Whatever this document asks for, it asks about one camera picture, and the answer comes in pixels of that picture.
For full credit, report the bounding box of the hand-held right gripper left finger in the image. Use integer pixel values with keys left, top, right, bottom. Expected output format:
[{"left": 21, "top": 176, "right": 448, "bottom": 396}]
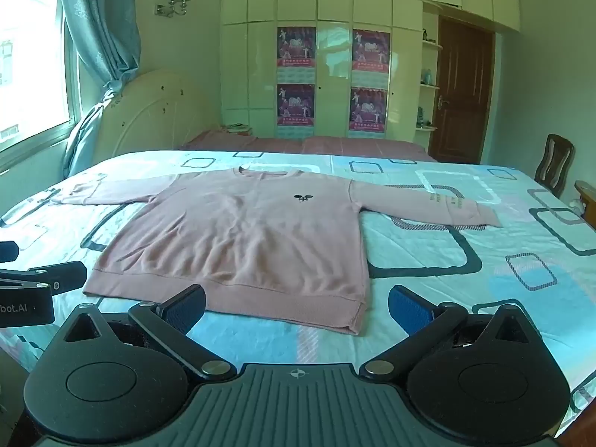
[{"left": 64, "top": 285, "right": 237, "bottom": 379}]

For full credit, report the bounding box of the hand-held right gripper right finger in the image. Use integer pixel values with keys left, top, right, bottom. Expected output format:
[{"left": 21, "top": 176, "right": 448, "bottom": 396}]
[{"left": 358, "top": 285, "right": 532, "bottom": 378}]

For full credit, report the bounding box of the pink sweater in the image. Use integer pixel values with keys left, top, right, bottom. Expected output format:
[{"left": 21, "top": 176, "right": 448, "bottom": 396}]
[{"left": 51, "top": 166, "right": 503, "bottom": 336}]

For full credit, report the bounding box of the blue white patterned bedsheet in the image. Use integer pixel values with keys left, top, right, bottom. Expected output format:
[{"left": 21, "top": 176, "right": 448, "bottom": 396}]
[{"left": 0, "top": 149, "right": 596, "bottom": 434}]

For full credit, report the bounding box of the red checked bed cover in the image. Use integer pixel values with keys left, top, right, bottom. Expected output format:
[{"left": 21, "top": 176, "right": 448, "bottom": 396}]
[{"left": 179, "top": 130, "right": 438, "bottom": 164}]

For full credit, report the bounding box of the cream headboard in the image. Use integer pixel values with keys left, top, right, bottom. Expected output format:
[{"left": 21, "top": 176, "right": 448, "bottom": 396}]
[{"left": 93, "top": 70, "right": 222, "bottom": 159}]

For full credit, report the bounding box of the window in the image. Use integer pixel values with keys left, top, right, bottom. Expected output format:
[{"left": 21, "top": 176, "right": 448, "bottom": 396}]
[{"left": 0, "top": 0, "right": 80, "bottom": 152}]

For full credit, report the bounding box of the brown wooden furniture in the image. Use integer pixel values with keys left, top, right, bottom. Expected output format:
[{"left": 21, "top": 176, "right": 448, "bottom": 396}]
[{"left": 574, "top": 181, "right": 596, "bottom": 230}]

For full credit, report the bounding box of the wooden chair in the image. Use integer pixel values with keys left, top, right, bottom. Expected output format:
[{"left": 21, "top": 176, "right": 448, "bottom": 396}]
[{"left": 534, "top": 134, "right": 575, "bottom": 199}]

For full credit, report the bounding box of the cream corner shelf unit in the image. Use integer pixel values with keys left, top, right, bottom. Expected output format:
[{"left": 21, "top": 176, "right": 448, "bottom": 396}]
[{"left": 416, "top": 2, "right": 444, "bottom": 138}]

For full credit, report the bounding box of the brown wooden door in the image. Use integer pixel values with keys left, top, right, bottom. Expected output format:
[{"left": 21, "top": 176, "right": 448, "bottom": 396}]
[{"left": 428, "top": 15, "right": 497, "bottom": 165}]

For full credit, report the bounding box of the teal curtain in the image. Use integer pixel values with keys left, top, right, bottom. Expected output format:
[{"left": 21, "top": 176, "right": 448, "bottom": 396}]
[{"left": 56, "top": 0, "right": 142, "bottom": 178}]

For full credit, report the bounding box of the cream wardrobe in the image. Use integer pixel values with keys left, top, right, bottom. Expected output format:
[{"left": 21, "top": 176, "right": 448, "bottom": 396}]
[{"left": 219, "top": 0, "right": 521, "bottom": 140}]

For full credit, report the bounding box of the wall poster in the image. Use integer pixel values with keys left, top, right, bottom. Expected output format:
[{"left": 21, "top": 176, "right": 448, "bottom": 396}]
[
  {"left": 278, "top": 26, "right": 317, "bottom": 83},
  {"left": 351, "top": 29, "right": 390, "bottom": 85},
  {"left": 349, "top": 86, "right": 389, "bottom": 139},
  {"left": 278, "top": 84, "right": 316, "bottom": 139}
]

